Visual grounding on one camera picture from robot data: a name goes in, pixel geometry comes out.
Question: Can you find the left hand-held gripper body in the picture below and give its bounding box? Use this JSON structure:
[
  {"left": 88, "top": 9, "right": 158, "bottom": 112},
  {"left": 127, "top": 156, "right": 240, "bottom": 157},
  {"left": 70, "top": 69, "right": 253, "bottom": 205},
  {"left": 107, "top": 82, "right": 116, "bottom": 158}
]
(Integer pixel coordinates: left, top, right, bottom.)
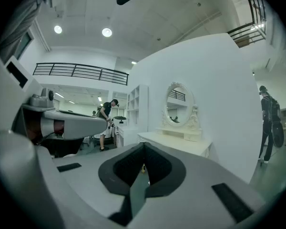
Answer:
[{"left": 0, "top": 53, "right": 85, "bottom": 158}]

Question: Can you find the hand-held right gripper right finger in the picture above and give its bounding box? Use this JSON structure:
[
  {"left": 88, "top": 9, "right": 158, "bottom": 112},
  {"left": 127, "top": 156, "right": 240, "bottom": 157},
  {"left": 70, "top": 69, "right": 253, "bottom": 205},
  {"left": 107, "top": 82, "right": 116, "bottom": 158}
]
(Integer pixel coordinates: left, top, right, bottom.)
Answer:
[{"left": 128, "top": 142, "right": 266, "bottom": 229}]

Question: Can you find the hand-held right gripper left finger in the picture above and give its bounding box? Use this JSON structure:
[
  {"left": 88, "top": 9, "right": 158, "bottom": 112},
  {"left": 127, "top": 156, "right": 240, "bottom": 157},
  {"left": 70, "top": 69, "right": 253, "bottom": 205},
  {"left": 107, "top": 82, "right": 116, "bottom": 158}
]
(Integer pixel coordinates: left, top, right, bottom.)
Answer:
[{"left": 52, "top": 142, "right": 145, "bottom": 229}]

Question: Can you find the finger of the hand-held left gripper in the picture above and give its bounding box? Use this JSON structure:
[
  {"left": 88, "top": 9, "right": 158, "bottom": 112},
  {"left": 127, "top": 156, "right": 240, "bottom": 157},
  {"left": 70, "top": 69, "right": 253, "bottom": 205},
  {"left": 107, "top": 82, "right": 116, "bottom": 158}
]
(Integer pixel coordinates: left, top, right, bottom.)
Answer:
[{"left": 40, "top": 110, "right": 109, "bottom": 141}]

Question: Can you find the white open shelf unit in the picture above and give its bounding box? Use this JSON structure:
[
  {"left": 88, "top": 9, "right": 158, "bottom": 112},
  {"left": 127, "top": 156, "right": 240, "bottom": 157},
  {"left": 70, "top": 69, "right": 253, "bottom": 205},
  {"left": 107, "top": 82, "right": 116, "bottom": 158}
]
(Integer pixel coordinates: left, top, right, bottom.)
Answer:
[{"left": 127, "top": 84, "right": 149, "bottom": 133}]

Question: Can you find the white low cabinet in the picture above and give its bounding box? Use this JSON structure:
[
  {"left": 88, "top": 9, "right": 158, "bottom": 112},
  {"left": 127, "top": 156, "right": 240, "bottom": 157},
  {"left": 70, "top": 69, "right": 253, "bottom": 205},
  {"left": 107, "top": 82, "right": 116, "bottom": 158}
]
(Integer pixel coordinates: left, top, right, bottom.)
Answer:
[{"left": 112, "top": 117, "right": 139, "bottom": 148}]

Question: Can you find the long black balcony railing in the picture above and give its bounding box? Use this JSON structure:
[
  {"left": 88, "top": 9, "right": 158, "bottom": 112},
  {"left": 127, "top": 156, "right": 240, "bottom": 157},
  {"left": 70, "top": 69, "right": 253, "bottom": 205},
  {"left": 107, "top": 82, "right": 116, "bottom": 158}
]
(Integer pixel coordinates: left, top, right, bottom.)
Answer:
[{"left": 32, "top": 62, "right": 130, "bottom": 86}]

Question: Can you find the white dressing table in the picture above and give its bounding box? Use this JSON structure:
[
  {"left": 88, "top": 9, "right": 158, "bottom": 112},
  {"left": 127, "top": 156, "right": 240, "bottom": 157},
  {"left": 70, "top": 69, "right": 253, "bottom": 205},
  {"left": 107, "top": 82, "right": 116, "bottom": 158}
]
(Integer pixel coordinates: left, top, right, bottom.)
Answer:
[{"left": 137, "top": 131, "right": 213, "bottom": 159}]

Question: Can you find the ornate white oval mirror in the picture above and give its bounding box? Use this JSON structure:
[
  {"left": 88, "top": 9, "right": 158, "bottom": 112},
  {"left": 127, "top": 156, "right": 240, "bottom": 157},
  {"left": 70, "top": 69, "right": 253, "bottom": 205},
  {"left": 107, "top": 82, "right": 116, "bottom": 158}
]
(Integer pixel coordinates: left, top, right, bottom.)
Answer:
[{"left": 156, "top": 81, "right": 203, "bottom": 143}]

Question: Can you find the grey curtain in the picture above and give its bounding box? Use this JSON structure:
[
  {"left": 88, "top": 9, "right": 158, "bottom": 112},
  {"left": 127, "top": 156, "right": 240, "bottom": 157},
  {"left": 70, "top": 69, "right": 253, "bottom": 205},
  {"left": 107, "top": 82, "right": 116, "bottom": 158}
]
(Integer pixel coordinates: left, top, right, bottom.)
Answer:
[{"left": 0, "top": 0, "right": 49, "bottom": 64}]

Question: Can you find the cardboard box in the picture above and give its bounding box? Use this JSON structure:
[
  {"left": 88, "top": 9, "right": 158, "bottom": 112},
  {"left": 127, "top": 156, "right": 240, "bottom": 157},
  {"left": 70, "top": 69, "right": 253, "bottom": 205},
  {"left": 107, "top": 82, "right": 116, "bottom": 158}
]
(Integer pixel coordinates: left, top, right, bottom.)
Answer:
[{"left": 235, "top": 37, "right": 251, "bottom": 48}]

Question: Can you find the black corner balcony railing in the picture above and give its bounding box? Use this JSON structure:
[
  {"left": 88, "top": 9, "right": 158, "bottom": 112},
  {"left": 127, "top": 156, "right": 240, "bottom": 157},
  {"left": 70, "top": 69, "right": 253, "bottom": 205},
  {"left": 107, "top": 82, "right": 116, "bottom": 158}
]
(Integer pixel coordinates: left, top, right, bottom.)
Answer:
[{"left": 227, "top": 0, "right": 268, "bottom": 49}]

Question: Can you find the grey gripper camera module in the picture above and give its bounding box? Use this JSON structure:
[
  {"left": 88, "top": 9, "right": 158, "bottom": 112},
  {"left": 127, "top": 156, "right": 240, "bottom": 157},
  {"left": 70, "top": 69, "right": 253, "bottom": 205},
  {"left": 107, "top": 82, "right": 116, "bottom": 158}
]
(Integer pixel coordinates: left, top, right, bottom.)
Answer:
[{"left": 29, "top": 87, "right": 56, "bottom": 109}]

